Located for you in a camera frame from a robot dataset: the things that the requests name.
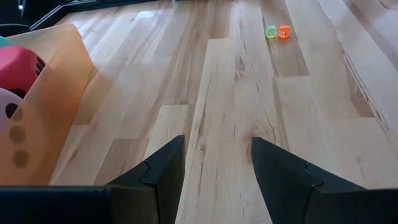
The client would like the large teal foam die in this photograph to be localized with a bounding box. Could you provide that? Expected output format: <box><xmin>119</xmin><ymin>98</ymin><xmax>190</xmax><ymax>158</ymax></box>
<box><xmin>0</xmin><ymin>35</ymin><xmax>14</xmax><ymax>49</ymax></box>

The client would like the orange translucent plastic bin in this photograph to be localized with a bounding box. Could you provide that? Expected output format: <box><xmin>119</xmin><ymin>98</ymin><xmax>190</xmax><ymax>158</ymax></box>
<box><xmin>0</xmin><ymin>23</ymin><xmax>96</xmax><ymax>187</ymax></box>

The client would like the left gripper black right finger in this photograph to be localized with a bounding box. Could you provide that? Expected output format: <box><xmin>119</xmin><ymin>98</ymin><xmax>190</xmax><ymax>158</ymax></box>
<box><xmin>251</xmin><ymin>136</ymin><xmax>366</xmax><ymax>224</ymax></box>

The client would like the large pink foam die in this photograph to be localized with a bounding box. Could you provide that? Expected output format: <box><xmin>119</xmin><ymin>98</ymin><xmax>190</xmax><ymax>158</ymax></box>
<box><xmin>0</xmin><ymin>87</ymin><xmax>32</xmax><ymax>170</ymax></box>

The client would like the small orange die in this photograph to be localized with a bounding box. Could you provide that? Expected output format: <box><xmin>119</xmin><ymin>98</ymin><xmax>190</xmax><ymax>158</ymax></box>
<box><xmin>277</xmin><ymin>24</ymin><xmax>292</xmax><ymax>40</ymax></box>

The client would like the small green die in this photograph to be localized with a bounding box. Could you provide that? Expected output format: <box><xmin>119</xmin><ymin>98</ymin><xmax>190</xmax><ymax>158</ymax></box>
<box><xmin>265</xmin><ymin>25</ymin><xmax>278</xmax><ymax>39</ymax></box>

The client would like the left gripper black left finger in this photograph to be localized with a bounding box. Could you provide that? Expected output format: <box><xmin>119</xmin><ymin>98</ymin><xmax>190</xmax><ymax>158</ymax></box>
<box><xmin>105</xmin><ymin>134</ymin><xmax>187</xmax><ymax>224</ymax></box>

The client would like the large red foam die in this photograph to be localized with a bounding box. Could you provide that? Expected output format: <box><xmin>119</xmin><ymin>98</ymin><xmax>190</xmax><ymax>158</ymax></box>
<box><xmin>0</xmin><ymin>45</ymin><xmax>47</xmax><ymax>100</ymax></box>

